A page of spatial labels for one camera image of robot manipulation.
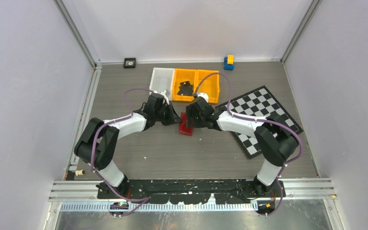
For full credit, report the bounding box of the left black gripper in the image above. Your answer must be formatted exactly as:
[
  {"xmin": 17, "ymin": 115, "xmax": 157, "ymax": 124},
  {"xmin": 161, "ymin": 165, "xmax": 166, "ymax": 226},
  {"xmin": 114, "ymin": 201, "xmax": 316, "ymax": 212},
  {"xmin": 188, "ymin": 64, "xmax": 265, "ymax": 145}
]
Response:
[{"xmin": 155, "ymin": 102, "xmax": 182, "ymax": 127}]

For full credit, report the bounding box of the red card holder wallet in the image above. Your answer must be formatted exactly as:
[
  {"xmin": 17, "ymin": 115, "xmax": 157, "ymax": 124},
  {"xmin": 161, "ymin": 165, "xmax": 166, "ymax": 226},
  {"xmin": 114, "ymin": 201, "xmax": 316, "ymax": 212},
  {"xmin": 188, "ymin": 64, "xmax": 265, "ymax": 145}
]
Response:
[{"xmin": 179, "ymin": 112, "xmax": 193, "ymax": 136}]

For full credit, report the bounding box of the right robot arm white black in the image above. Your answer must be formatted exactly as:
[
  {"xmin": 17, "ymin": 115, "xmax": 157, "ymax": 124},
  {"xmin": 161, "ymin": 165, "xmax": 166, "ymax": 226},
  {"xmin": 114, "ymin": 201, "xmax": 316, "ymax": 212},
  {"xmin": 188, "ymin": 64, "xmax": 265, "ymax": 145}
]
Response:
[{"xmin": 185, "ymin": 97, "xmax": 303, "ymax": 197}]

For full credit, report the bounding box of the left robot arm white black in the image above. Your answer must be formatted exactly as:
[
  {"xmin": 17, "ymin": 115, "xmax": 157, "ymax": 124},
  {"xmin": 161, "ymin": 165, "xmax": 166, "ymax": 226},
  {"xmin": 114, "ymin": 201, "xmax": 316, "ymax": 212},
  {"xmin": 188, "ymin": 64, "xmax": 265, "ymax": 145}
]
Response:
[{"xmin": 74, "ymin": 92, "xmax": 182, "ymax": 198}]

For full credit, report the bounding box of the black card in bin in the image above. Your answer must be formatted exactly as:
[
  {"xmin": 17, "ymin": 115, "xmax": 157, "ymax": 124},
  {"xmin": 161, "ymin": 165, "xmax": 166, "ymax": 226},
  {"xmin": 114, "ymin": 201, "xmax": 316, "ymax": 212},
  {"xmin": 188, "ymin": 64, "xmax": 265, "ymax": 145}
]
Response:
[{"xmin": 177, "ymin": 81, "xmax": 194, "ymax": 96}]

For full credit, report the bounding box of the orange bin with cards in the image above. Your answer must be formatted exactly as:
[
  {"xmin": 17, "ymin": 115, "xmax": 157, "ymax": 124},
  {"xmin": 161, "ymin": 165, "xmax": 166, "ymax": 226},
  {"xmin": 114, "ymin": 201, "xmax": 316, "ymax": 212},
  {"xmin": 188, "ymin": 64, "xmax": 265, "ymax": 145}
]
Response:
[{"xmin": 172, "ymin": 69, "xmax": 196, "ymax": 102}]

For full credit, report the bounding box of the empty orange bin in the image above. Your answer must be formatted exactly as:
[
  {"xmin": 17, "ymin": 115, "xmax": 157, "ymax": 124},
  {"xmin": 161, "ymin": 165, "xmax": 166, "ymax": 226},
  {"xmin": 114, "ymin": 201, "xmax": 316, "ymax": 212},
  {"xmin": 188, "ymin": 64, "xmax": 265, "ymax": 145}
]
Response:
[{"xmin": 194, "ymin": 69, "xmax": 220, "ymax": 104}]

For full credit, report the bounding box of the white plastic bin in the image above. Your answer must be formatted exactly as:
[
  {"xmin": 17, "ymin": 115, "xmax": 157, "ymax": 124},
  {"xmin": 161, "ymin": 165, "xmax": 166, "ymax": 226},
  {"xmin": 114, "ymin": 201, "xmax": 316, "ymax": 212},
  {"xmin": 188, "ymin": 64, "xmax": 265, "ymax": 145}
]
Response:
[{"xmin": 149, "ymin": 68, "xmax": 175, "ymax": 101}]

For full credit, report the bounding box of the blue yellow toy block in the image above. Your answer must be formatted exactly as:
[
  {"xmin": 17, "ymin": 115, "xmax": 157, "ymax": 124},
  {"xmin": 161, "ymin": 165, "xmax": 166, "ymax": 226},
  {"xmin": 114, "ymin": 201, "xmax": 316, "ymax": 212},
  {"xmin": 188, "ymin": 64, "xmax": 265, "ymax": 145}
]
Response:
[{"xmin": 224, "ymin": 55, "xmax": 234, "ymax": 70}]

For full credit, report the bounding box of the black white checkerboard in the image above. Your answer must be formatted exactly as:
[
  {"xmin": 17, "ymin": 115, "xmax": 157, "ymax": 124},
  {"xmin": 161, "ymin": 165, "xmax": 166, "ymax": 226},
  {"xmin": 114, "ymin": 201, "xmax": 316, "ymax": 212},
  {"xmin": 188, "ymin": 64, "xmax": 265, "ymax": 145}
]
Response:
[{"xmin": 229, "ymin": 86, "xmax": 303, "ymax": 159}]

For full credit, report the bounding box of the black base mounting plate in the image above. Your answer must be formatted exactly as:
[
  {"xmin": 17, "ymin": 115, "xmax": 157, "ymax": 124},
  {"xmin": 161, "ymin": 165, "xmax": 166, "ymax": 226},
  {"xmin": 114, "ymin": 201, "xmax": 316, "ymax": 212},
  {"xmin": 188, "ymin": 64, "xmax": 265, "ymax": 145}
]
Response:
[{"xmin": 96, "ymin": 178, "xmax": 286, "ymax": 206}]

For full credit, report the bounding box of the small black square box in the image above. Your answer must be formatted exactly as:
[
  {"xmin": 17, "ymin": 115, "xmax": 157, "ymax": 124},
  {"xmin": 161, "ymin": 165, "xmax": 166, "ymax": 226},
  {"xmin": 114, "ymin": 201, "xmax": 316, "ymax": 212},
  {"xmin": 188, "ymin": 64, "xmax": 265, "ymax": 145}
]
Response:
[{"xmin": 123, "ymin": 57, "xmax": 137, "ymax": 69}]

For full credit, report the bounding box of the small beige spool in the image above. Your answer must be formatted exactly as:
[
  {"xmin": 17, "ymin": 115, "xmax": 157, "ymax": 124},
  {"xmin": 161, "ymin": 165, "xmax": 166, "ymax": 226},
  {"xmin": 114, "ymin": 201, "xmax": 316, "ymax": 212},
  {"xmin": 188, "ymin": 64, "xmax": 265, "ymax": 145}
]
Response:
[{"xmin": 74, "ymin": 170, "xmax": 85, "ymax": 176}]

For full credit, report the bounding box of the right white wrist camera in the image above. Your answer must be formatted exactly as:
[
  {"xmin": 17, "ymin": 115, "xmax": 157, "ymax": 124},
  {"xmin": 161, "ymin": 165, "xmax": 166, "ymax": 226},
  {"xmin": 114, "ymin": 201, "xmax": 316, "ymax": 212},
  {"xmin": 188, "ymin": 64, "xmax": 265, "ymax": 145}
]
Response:
[{"xmin": 193, "ymin": 92, "xmax": 209, "ymax": 103}]

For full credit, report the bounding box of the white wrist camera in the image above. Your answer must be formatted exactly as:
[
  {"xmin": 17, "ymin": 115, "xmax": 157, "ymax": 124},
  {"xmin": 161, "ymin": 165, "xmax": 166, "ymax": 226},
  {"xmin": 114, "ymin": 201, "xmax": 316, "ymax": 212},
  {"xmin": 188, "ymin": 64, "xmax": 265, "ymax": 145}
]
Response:
[
  {"xmin": 159, "ymin": 90, "xmax": 170, "ymax": 103},
  {"xmin": 193, "ymin": 92, "xmax": 209, "ymax": 103}
]

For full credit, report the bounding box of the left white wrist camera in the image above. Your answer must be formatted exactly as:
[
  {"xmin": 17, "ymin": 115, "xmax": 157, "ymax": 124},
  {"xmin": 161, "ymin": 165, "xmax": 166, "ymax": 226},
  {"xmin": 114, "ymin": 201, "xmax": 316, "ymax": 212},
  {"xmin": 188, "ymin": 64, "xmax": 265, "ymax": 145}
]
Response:
[{"xmin": 159, "ymin": 90, "xmax": 170, "ymax": 103}]

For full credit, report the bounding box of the aluminium rail frame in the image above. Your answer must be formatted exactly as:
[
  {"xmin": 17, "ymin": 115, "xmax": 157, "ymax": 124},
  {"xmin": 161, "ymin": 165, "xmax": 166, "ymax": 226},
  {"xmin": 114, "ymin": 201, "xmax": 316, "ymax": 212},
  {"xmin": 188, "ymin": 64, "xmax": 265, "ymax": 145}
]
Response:
[{"xmin": 49, "ymin": 178, "xmax": 337, "ymax": 212}]

